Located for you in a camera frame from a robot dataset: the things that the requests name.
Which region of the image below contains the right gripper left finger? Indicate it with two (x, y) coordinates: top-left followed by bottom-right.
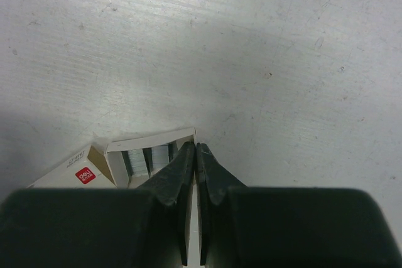
(1, 142), (195, 267)

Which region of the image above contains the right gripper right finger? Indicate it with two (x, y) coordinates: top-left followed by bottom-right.
(196, 144), (401, 267)

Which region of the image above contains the staple box with red label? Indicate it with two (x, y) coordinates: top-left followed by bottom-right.
(28, 145), (117, 188)

